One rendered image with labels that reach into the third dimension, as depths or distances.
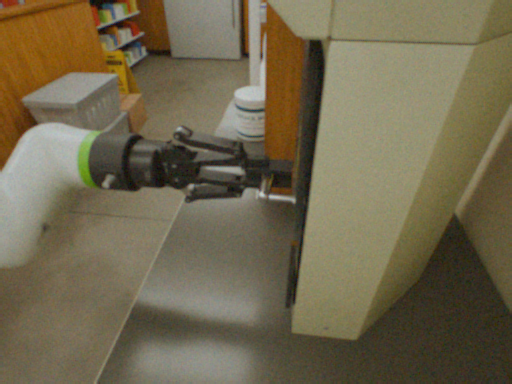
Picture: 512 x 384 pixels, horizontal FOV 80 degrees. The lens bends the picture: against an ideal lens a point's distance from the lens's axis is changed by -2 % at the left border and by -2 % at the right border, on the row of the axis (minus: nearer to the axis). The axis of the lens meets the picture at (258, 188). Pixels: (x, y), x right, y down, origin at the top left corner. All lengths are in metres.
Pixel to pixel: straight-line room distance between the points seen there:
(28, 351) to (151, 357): 1.36
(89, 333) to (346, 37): 1.73
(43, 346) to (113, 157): 1.50
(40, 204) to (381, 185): 0.44
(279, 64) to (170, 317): 0.53
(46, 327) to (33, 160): 1.48
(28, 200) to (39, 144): 0.09
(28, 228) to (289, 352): 0.43
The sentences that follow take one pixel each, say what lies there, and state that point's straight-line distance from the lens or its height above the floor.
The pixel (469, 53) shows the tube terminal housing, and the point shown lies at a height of 1.40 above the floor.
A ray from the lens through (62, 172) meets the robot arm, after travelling 0.54.
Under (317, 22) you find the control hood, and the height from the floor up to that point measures 1.42.
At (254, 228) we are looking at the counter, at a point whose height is 0.94.
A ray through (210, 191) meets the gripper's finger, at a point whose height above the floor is 1.16.
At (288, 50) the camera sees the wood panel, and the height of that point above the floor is 1.31.
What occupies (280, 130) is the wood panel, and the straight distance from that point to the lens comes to 0.73.
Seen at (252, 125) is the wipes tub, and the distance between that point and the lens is 1.04.
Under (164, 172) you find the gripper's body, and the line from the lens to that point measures 0.50.
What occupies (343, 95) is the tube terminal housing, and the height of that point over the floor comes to 1.37.
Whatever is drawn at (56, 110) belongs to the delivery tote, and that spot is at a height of 0.59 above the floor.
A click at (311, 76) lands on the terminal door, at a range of 0.30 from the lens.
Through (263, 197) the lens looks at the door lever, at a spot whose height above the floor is 1.20.
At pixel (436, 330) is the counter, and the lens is 0.67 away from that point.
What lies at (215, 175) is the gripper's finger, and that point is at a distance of 0.49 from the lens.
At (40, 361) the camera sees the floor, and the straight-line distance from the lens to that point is 1.87.
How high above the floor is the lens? 1.47
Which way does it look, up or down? 38 degrees down
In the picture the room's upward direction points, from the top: straight up
